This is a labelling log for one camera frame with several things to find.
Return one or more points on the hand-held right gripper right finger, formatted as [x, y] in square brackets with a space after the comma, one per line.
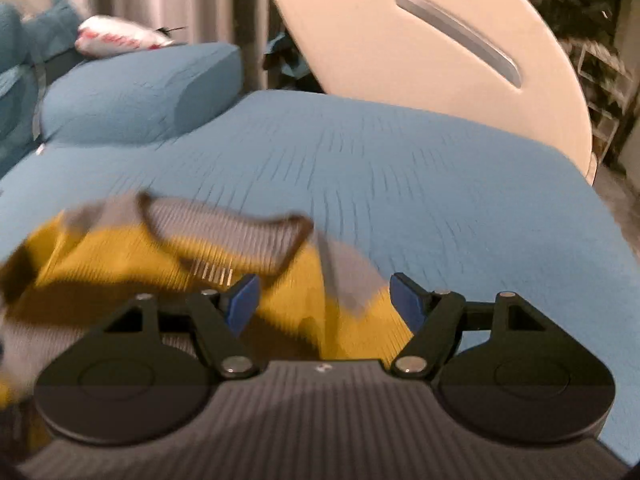
[404, 301]

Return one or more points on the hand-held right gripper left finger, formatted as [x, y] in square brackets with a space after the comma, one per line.
[244, 302]

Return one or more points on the yellow brown grey striped sweater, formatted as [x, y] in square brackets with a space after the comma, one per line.
[280, 305]

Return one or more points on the bed with blue quilted cover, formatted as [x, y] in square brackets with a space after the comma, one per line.
[400, 185]

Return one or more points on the blue quilted pillow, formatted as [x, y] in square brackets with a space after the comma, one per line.
[140, 95]

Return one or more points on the white bed end board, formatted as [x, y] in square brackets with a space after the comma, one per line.
[425, 50]

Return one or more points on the white bag with red print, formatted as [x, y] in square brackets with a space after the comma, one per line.
[120, 36]

